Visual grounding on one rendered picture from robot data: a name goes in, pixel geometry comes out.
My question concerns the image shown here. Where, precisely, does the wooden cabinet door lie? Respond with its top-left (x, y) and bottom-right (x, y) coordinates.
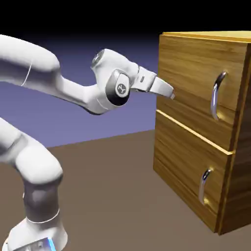
top-left (152, 111), bottom-right (230, 233)
top-left (156, 34), bottom-right (249, 152)

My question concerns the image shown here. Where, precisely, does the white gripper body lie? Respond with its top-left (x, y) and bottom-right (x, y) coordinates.
top-left (150, 76), bottom-right (175, 98)

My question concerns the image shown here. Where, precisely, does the curved silver handle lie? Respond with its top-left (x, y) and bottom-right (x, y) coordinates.
top-left (210, 71), bottom-right (227, 121)
top-left (198, 168), bottom-right (214, 205)

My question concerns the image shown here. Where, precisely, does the light wood cabinet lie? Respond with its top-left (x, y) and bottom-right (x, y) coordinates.
top-left (152, 30), bottom-right (251, 235)

